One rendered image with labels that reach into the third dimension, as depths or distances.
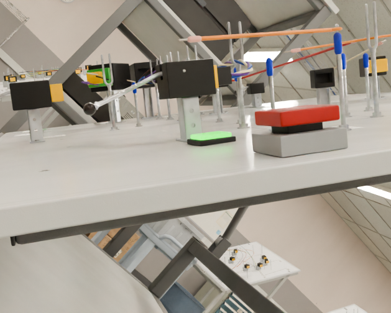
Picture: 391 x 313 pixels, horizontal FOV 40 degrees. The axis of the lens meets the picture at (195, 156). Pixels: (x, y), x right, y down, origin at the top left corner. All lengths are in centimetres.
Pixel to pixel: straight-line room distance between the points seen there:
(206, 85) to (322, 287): 1041
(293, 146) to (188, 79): 23
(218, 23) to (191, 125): 115
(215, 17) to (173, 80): 116
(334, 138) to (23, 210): 23
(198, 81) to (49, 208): 31
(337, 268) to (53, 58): 661
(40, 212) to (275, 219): 956
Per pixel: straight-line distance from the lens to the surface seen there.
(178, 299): 512
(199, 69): 60
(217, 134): 55
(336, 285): 1115
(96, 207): 33
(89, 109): 58
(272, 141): 41
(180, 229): 468
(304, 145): 40
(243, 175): 35
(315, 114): 41
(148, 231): 458
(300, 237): 1027
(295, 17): 200
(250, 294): 117
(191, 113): 61
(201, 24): 173
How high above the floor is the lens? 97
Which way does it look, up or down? 8 degrees up
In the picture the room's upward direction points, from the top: 42 degrees clockwise
